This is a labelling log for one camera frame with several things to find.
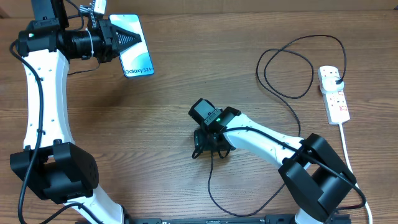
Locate Samsung Galaxy smartphone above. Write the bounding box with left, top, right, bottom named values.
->
left=109, top=14, right=155, bottom=78

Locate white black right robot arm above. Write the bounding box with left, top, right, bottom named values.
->
left=188, top=98, right=357, bottom=223

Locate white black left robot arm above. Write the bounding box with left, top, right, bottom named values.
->
left=9, top=1, right=146, bottom=223

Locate white USB charger adapter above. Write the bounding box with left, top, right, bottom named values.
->
left=320, top=76, right=345, bottom=94

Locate white power strip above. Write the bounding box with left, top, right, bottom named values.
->
left=317, top=65, right=350, bottom=125

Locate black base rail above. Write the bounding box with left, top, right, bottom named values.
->
left=124, top=213, right=352, bottom=224

